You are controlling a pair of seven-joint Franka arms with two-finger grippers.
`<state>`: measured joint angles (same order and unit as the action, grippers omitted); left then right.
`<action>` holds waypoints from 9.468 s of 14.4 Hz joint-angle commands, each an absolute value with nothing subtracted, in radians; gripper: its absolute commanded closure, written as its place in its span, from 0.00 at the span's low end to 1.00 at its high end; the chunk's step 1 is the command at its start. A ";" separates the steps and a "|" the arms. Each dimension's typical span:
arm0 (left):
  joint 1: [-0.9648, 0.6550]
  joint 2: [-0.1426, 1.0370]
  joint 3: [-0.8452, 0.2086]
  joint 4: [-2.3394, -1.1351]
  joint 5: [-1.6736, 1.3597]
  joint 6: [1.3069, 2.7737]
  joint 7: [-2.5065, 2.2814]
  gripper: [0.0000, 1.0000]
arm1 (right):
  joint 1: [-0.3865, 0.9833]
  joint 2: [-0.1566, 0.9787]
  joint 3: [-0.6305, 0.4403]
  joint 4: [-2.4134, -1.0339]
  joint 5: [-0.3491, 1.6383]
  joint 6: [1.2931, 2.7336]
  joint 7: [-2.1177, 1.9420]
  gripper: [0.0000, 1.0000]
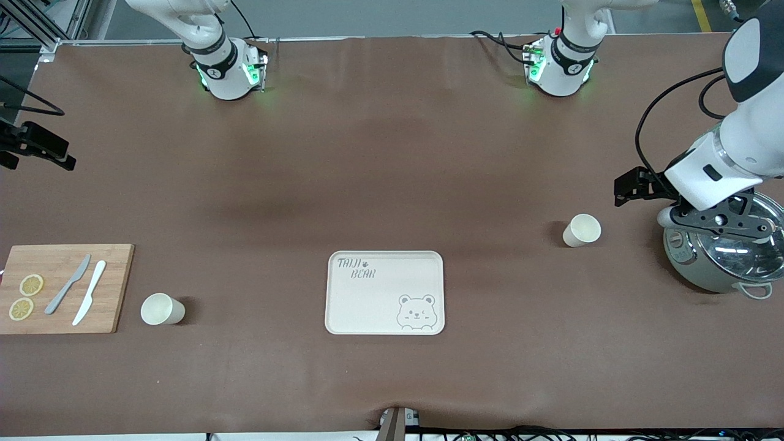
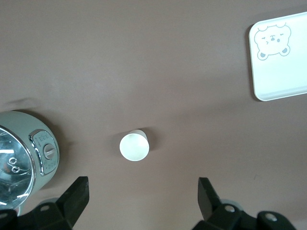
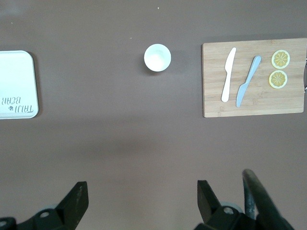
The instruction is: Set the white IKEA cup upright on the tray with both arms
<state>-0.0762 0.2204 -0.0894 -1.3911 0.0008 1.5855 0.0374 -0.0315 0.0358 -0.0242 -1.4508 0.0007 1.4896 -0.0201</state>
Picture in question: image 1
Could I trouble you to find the brown camera post with clamp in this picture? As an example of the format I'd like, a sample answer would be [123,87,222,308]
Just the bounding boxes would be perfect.
[375,405,422,441]

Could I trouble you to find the aluminium frame profile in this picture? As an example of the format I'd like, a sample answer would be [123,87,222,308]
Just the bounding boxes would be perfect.
[0,0,92,62]

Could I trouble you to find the black left base cables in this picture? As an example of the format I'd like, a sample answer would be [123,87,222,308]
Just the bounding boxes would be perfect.
[469,29,533,65]

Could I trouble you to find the black left camera mount bracket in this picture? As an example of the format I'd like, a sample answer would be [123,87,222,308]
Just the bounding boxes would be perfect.
[669,192,776,241]

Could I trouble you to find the grey-green electric cooking pot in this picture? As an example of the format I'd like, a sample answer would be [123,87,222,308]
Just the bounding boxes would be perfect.
[663,190,784,301]

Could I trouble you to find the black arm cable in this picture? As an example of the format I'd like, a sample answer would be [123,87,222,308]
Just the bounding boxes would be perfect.
[635,66,729,184]
[0,75,66,117]

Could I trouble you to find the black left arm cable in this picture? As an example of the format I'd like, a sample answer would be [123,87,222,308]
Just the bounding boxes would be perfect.
[635,66,729,184]

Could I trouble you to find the black right base cable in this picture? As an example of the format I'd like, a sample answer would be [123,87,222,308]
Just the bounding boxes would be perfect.
[230,0,258,40]

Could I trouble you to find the grey plastic knife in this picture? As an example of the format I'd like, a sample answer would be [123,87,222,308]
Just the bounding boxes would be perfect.
[44,254,92,315]

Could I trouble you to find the brown table mat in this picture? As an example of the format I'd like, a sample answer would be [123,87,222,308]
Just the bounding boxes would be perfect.
[0,34,784,432]

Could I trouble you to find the white plastic knife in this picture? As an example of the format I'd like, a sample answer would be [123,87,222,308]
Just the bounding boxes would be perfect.
[72,260,107,326]

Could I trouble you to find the white IKEA cup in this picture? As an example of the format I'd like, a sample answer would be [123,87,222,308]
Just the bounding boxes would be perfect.
[562,214,602,248]
[140,293,186,326]

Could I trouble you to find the cream bear print tray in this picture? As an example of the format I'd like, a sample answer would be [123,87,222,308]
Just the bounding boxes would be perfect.
[324,250,445,336]

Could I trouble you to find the bamboo cutting board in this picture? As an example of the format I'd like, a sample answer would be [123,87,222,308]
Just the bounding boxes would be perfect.
[0,244,135,335]

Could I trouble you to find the glass pot lid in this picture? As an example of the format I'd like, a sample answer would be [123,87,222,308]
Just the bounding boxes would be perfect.
[714,192,784,274]

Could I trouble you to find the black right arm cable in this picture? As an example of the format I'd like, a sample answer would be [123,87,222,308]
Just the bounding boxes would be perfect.
[0,75,66,117]

